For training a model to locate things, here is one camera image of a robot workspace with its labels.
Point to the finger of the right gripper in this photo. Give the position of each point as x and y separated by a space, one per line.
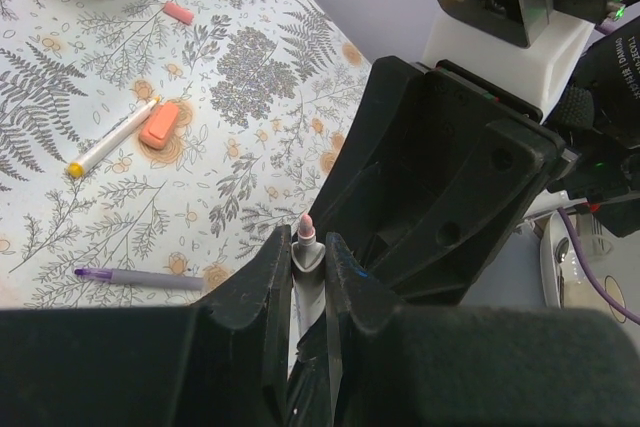
362 193

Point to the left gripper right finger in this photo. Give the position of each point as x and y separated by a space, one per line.
395 364

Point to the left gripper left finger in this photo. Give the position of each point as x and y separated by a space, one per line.
220 361

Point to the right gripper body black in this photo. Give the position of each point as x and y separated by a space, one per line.
472 166

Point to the white pink marker pen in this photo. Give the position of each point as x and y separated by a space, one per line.
308 278

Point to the pink pen cap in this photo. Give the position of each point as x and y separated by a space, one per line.
178 13

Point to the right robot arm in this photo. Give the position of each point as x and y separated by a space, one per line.
514 101

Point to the purple marker pen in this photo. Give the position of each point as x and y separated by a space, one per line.
140 278

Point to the floral tablecloth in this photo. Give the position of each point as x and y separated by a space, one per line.
267 91

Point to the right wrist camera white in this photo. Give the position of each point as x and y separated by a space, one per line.
524 47

